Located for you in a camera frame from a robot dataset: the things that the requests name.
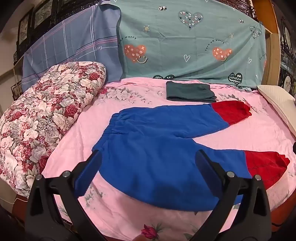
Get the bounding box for framed landscape painting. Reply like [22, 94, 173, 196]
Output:
[221, 0, 259, 20]

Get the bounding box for green heart-print sheet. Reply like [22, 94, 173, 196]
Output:
[118, 0, 266, 90]

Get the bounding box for blue and red pants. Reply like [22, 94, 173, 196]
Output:
[92, 101, 290, 212]

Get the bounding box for blue plaid sheet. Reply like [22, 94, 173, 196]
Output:
[22, 3, 123, 93]

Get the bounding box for white pillow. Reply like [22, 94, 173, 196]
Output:
[257, 85, 296, 135]

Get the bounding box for dark green folded cloth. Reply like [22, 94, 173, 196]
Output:
[166, 81, 217, 103]

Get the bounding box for red floral quilt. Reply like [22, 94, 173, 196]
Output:
[0, 61, 107, 197]

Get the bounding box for dark carved folding screen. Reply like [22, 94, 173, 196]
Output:
[13, 0, 102, 66]

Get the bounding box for wooden display cabinet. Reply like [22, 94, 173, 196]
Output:
[252, 0, 296, 94]

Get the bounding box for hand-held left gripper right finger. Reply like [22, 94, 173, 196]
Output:
[185, 149, 271, 241]

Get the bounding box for pink floral bedsheet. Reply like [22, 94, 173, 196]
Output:
[41, 77, 296, 241]

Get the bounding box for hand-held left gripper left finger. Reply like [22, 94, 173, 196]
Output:
[25, 149, 109, 241]

